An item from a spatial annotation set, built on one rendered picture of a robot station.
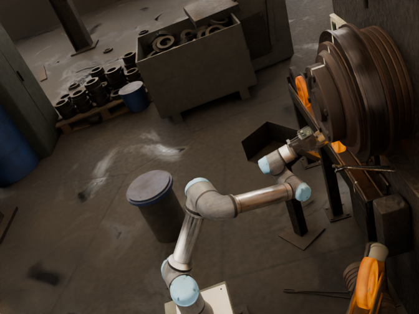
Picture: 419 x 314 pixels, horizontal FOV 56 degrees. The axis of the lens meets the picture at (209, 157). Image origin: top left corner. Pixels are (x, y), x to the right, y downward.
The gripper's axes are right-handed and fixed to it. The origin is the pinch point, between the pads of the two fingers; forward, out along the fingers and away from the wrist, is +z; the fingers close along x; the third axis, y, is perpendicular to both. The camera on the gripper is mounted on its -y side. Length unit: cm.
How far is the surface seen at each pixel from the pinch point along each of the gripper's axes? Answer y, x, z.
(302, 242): -74, 21, -46
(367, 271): -3, -66, -15
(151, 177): -11, 70, -112
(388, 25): 44, -27, 27
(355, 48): 45, -30, 15
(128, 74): -7, 314, -158
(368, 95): 35, -41, 11
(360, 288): -5, -69, -19
